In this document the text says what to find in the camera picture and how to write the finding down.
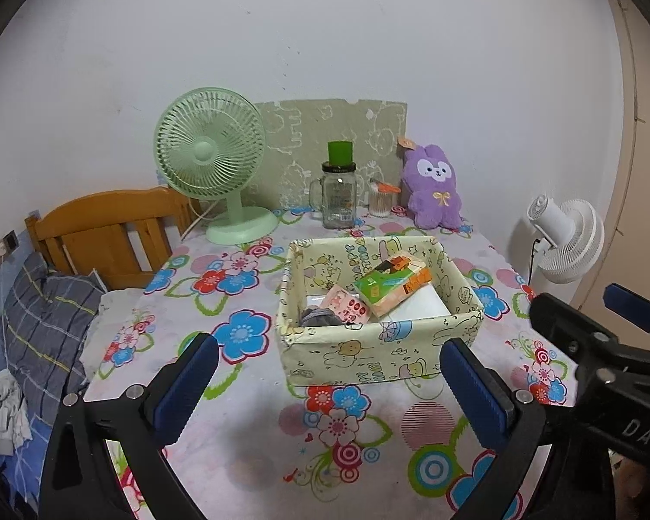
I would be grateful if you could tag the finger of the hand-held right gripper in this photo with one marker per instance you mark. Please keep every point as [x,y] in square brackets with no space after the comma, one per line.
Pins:
[631,304]
[569,336]

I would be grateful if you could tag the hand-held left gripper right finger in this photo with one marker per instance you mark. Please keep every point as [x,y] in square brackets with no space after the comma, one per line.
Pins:
[474,390]

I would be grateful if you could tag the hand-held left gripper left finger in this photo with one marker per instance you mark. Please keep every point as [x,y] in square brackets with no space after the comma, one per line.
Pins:
[187,384]

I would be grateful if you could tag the white soft tissue pack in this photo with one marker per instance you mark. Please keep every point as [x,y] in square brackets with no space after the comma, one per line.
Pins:
[422,303]

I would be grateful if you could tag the yellow cartoon fabric storage box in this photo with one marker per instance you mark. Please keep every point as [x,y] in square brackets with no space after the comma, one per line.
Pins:
[346,355]

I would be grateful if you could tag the cartoon print tissue pack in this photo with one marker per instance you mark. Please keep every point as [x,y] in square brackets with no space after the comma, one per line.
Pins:
[390,287]

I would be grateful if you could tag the dark grey sock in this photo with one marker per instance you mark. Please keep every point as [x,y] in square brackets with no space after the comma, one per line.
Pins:
[319,318]

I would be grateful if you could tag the pink packet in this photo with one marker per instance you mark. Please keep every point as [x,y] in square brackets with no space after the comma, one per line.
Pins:
[346,306]

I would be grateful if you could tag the white floor fan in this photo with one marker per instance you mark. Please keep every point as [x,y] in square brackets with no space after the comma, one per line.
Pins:
[574,238]

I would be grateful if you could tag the beige wooden door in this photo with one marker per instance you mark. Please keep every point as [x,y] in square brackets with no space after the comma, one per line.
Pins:
[644,173]

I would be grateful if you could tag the grey plaid pillow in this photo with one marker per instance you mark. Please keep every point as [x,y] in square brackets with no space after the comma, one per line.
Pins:
[49,325]

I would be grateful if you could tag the clear plastic packet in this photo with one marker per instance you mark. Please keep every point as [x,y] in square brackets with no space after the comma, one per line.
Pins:
[315,300]

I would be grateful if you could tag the white crumpled cloth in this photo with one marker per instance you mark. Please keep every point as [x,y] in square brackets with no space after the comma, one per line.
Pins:
[2,406]

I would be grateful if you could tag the purple plush bunny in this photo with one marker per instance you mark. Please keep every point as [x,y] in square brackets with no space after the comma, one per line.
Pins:
[436,200]

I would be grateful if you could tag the blue bed sheet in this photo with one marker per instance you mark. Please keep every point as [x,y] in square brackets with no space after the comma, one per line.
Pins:
[16,476]

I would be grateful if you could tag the cotton swab jar orange lid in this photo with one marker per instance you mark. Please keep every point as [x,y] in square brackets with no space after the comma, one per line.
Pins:
[382,203]

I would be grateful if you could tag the glass mug jar green lid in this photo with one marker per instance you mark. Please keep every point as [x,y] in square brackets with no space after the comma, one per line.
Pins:
[338,200]

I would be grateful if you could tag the green desk fan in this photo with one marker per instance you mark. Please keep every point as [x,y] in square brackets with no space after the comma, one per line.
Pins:
[206,151]

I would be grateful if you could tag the green cartoon print board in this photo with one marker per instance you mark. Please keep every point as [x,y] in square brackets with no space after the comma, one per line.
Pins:
[303,130]

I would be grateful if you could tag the white wall socket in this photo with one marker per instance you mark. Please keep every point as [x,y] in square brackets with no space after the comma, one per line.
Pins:
[0,252]

